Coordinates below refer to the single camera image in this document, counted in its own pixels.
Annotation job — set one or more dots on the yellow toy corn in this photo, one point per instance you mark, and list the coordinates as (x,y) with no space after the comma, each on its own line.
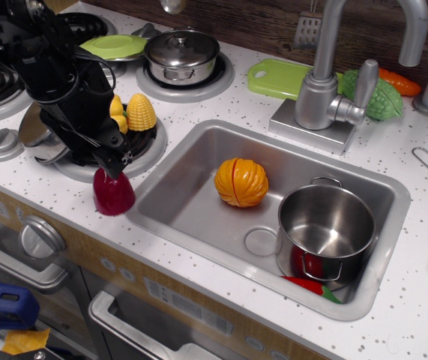
(140,113)

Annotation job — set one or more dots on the grey stove knob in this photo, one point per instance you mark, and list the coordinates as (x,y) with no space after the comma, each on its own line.
(10,146)

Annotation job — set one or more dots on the red toy chili pepper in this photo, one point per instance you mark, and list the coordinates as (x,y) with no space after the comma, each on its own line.
(314,287)

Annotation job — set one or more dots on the dark red sweet potato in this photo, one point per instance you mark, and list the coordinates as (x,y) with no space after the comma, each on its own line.
(112,197)

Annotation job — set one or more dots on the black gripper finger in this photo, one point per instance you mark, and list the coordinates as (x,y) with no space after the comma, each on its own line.
(113,164)

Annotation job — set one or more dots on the hanging metal spoon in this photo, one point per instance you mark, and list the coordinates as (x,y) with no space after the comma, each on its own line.
(173,7)

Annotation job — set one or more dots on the green cutting board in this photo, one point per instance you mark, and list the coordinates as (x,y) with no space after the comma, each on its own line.
(277,78)

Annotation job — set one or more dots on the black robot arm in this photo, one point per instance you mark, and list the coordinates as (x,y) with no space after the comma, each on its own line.
(31,32)

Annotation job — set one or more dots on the yellow toy bell pepper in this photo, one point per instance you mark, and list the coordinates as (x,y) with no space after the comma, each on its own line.
(116,111)

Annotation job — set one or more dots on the steel pot in sink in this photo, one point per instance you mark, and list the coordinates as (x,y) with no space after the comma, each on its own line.
(324,233)

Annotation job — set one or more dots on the lidded steel pot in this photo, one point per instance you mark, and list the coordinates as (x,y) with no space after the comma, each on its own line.
(182,57)

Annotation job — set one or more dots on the orange toy carrot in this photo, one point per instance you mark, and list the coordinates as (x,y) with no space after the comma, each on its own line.
(404,86)

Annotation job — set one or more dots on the hanging metal grater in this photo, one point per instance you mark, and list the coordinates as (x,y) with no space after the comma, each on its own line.
(308,28)

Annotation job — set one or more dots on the green plate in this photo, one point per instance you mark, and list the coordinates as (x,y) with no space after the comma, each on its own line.
(120,47)

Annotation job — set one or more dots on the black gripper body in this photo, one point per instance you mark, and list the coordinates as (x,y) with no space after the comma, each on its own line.
(75,97)

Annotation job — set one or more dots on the orange toy pumpkin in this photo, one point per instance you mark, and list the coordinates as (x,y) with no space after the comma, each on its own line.
(241,182)

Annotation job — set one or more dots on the green toy bitter gourd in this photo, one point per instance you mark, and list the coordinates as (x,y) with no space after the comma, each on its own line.
(386,102)

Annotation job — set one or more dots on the grey oven knob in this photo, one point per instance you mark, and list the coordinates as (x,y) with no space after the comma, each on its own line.
(39,240)

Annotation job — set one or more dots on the steel sink basin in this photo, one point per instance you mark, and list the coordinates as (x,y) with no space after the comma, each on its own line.
(179,202)

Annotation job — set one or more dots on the yellow cloth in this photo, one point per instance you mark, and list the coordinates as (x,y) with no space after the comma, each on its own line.
(21,341)

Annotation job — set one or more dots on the blue clamp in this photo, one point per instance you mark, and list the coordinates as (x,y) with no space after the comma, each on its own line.
(19,309)

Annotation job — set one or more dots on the silver oven door handle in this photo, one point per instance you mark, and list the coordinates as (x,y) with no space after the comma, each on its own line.
(49,280)

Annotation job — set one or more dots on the silver dishwasher handle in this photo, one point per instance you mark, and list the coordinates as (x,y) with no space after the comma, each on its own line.
(147,346)

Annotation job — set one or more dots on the silver toy faucet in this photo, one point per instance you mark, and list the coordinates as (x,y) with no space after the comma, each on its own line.
(321,116)

